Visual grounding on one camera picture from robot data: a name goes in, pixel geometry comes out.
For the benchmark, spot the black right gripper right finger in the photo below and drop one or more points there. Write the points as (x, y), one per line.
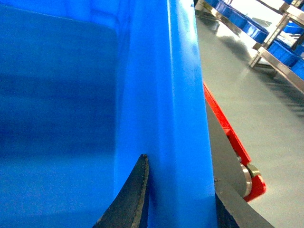
(233, 211)

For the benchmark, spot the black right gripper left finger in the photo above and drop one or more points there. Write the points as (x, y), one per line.
(130, 207)

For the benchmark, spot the large blue plastic crate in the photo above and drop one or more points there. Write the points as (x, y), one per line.
(86, 87)

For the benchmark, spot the stainless steel shelf rack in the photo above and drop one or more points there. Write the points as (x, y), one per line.
(283, 48)

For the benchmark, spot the blue bin on shelf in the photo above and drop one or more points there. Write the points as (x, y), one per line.
(252, 28)

